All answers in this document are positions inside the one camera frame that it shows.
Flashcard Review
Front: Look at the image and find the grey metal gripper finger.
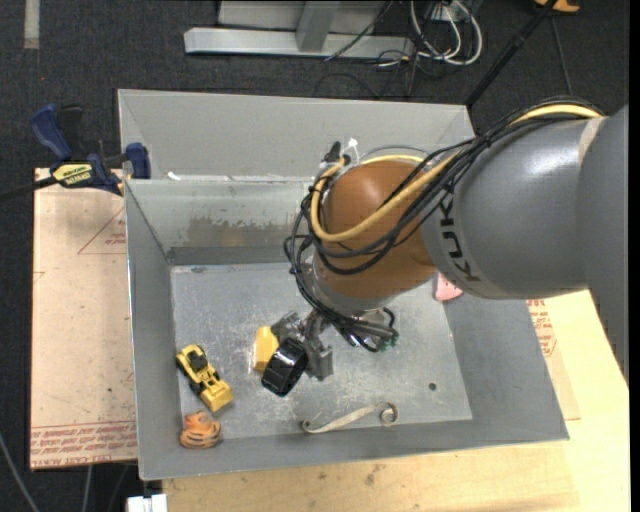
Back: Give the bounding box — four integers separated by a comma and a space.
271, 310, 302, 343
304, 344, 336, 383

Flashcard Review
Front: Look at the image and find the yellow block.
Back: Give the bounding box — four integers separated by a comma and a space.
252, 325, 281, 373

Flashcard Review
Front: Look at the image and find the yellow toy bulldozer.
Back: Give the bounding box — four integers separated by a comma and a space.
174, 343, 236, 414

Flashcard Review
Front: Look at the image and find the brown cardboard board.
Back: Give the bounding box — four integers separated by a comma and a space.
28, 166, 582, 472

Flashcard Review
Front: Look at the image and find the black ring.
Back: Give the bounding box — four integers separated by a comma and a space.
260, 337, 308, 398

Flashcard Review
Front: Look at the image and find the grey metal bin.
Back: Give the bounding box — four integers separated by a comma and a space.
117, 88, 571, 482

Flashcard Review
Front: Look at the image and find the orange striped toy duck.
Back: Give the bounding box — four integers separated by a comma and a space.
179, 409, 223, 450

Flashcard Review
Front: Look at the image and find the pink soft thing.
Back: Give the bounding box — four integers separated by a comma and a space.
433, 272, 464, 303

